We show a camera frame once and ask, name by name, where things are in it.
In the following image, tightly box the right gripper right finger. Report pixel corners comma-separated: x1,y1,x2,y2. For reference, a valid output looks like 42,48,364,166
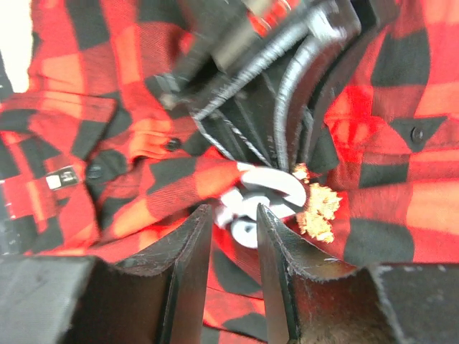
257,205,458,343

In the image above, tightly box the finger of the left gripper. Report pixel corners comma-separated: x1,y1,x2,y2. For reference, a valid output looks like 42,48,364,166
192,71,280,168
274,34,358,171

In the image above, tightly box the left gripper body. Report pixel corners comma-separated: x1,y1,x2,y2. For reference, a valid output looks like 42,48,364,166
153,1,397,118

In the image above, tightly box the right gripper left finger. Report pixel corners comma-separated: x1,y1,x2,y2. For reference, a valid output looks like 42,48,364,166
1,205,212,343

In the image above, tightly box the orange leaf brooch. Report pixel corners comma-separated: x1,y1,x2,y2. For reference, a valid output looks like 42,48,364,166
293,163,341,244

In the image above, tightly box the red black plaid shirt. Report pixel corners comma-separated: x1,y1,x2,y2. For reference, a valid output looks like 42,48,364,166
1,1,458,343

